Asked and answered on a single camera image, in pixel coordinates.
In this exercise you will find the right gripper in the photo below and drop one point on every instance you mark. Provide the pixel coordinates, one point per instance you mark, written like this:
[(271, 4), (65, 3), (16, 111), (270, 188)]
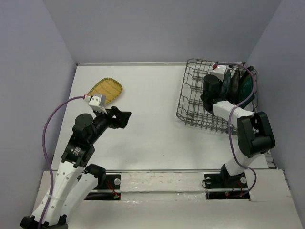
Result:
[(220, 84)]

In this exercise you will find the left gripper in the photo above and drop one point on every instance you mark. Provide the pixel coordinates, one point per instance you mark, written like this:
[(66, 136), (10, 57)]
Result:
[(121, 121)]

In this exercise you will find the dark teal blue plate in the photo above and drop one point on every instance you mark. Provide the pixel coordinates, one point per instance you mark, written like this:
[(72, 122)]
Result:
[(226, 85)]

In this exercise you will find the black floral square plate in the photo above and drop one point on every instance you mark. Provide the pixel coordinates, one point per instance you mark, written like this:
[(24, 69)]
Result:
[(234, 87)]

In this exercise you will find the yellow green striped plate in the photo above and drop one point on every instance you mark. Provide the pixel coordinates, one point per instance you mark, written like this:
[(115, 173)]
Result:
[(108, 87)]

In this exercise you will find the teal square plate black rim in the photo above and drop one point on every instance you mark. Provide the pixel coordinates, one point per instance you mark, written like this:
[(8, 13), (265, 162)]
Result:
[(245, 88)]

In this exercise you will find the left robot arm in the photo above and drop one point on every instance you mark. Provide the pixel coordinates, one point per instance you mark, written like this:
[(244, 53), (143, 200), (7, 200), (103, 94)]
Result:
[(75, 177)]

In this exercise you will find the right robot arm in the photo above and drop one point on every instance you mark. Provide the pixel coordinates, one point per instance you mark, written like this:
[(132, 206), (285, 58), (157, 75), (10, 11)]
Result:
[(250, 134)]

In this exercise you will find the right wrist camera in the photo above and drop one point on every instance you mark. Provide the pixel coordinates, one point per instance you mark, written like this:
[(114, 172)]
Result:
[(219, 71)]

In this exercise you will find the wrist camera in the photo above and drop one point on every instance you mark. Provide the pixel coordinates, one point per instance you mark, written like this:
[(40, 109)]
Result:
[(96, 102), (219, 71)]

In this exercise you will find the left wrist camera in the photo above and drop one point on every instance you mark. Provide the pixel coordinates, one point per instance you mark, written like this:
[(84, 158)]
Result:
[(96, 102)]

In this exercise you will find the grey wire dish rack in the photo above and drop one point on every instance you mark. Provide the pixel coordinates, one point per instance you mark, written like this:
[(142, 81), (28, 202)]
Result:
[(190, 106)]

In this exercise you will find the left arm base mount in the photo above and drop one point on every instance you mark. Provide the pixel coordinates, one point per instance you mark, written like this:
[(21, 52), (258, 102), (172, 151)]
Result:
[(109, 190)]

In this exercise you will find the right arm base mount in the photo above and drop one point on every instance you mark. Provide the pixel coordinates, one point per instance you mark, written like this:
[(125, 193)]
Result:
[(219, 189)]

